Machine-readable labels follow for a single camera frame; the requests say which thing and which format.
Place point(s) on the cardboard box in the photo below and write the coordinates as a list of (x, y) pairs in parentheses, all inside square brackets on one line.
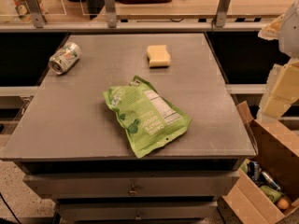
[(278, 154)]

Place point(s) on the middle metal bracket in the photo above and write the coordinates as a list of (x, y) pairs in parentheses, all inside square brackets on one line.
[(111, 13)]

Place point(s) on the right metal bracket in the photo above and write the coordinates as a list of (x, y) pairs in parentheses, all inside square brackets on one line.
[(221, 14)]

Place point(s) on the left metal bracket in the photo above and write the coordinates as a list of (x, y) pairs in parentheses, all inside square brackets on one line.
[(36, 13)]

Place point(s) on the orange fruit in box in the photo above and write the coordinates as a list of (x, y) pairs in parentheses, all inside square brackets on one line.
[(283, 204)]

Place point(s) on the yellow sponge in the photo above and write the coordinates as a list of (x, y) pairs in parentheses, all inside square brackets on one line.
[(158, 56)]

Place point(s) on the silver can in box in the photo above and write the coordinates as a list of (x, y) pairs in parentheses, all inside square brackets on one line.
[(271, 182)]

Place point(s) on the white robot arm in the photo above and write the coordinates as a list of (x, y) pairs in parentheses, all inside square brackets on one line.
[(288, 42)]

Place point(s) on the lower grey drawer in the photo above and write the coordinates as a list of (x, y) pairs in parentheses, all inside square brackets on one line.
[(126, 211)]

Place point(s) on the green bag in box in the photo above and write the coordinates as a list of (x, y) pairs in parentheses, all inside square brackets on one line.
[(272, 194)]

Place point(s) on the drawer knob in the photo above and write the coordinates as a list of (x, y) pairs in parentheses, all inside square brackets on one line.
[(137, 216), (132, 191)]

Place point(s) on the green rice chip bag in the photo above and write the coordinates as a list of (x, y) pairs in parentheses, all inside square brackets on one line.
[(149, 121)]

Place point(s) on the metal bracket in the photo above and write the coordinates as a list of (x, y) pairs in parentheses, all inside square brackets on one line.
[(111, 13), (221, 14), (36, 13)]

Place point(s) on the upper drawer knob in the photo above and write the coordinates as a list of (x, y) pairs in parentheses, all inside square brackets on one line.
[(132, 191)]

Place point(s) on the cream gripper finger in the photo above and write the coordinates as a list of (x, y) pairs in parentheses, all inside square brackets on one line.
[(281, 90), (271, 31)]

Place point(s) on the grey drawer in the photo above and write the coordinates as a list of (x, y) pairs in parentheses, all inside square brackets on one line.
[(131, 184), (126, 211)]

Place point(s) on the lower drawer knob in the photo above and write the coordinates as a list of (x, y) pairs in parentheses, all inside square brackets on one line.
[(137, 216)]

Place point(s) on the upper grey drawer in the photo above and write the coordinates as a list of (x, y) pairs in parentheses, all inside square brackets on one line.
[(131, 184)]

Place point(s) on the colourful snack bag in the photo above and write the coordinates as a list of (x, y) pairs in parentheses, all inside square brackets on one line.
[(15, 11)]

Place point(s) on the blue can in box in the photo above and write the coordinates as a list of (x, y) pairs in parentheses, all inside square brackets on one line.
[(254, 170)]

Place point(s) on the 7up soda can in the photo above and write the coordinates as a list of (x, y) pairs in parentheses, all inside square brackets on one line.
[(64, 58)]

